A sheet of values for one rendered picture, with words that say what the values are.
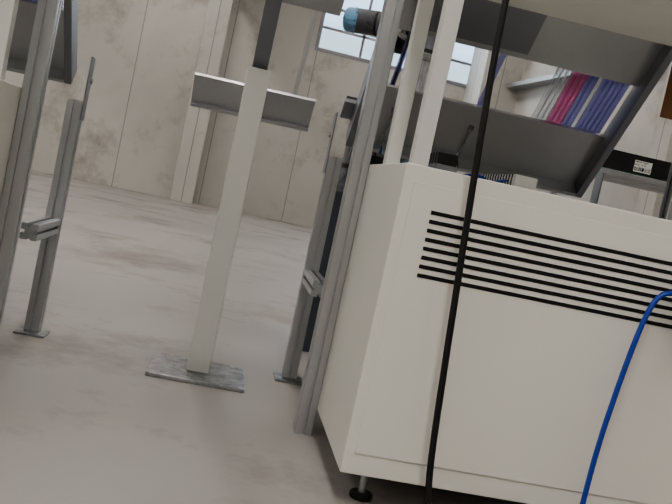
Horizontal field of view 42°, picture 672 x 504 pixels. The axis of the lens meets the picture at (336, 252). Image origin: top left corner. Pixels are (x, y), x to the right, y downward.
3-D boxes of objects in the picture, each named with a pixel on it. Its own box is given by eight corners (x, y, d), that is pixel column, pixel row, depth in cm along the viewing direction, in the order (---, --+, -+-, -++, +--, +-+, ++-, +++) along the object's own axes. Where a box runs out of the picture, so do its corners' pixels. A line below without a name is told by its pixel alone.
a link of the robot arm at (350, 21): (385, 13, 310) (344, -2, 264) (415, 18, 307) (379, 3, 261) (380, 47, 312) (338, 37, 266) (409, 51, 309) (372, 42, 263)
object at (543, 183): (352, 147, 243) (353, 130, 248) (574, 197, 252) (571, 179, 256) (353, 144, 242) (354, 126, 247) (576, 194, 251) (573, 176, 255)
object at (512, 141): (353, 137, 244) (354, 130, 246) (575, 187, 252) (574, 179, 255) (371, 85, 229) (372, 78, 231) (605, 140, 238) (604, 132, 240)
